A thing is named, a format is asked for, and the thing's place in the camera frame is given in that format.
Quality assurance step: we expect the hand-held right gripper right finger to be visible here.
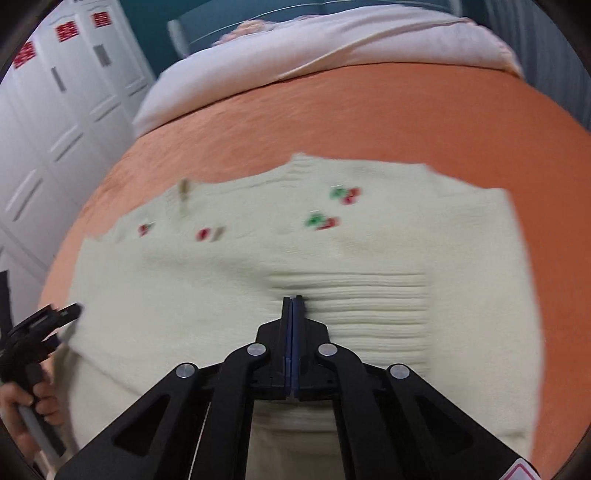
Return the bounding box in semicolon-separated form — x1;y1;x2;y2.
293;295;541;480

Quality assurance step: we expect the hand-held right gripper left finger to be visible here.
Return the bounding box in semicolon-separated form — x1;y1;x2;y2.
54;295;294;480

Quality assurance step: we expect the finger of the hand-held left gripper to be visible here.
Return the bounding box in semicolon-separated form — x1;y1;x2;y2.
18;303;84;337

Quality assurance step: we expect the cream knit sweater with cherries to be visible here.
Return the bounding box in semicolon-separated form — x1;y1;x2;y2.
59;153;542;480

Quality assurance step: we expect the person's left hand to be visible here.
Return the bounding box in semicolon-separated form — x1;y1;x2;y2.
0;357;65;457

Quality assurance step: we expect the white wardrobe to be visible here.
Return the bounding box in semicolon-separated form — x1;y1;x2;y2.
0;0;155;287

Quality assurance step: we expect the orange bed blanket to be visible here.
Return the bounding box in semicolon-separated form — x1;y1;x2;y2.
41;62;591;480

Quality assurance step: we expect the white pillow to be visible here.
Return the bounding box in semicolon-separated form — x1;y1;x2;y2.
133;10;525;137

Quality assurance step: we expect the teal headboard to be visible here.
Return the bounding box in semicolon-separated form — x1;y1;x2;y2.
117;0;462;75

